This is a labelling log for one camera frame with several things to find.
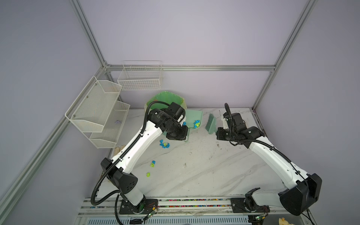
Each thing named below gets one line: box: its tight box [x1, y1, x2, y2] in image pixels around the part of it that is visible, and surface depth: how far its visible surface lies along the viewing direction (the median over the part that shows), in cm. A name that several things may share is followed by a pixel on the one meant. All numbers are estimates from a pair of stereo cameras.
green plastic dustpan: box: [184, 109, 204, 142], surface depth 78 cm
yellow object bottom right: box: [278, 217, 295, 225], surface depth 67 cm
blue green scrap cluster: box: [159, 139, 171, 149], surface depth 100 cm
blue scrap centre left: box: [193, 120, 201, 129], surface depth 77 cm
